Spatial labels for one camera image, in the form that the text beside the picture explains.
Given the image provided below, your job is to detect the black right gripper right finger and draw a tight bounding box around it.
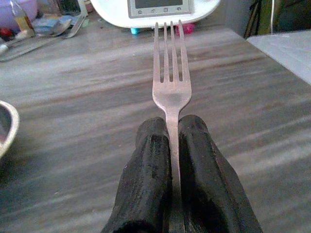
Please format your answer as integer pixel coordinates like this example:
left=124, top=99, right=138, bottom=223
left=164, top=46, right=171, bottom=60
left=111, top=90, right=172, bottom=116
left=178, top=115, right=263, bottom=233

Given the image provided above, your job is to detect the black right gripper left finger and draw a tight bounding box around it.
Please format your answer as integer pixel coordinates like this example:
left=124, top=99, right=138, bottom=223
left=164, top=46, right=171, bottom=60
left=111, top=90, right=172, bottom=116
left=101, top=116, right=173, bottom=233

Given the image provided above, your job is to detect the silver metal fork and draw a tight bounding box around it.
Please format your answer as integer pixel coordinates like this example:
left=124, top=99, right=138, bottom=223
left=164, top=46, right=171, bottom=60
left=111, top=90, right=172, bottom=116
left=152, top=19, right=192, bottom=233

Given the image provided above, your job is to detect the grey chair seat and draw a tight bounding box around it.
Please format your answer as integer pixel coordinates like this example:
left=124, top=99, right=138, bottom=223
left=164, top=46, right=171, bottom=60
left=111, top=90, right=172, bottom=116
left=245, top=29, right=311, bottom=86

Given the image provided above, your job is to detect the white kitchen appliance with screen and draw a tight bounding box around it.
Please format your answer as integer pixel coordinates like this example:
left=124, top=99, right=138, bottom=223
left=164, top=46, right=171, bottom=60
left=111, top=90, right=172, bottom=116
left=89, top=0, right=222, bottom=29

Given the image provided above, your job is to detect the blue plastic wrapper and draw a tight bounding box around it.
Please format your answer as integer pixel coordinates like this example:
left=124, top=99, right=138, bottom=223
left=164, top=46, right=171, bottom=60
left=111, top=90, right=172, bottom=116
left=33, top=17, right=73, bottom=37

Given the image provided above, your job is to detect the clear glass bottle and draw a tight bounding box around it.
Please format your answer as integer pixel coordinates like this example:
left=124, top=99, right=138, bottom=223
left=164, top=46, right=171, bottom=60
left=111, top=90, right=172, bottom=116
left=9, top=0, right=36, bottom=38

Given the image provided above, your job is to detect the purple plastic container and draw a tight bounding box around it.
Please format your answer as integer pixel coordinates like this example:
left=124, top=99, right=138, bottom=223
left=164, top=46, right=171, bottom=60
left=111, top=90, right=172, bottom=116
left=0, top=0, right=39, bottom=29

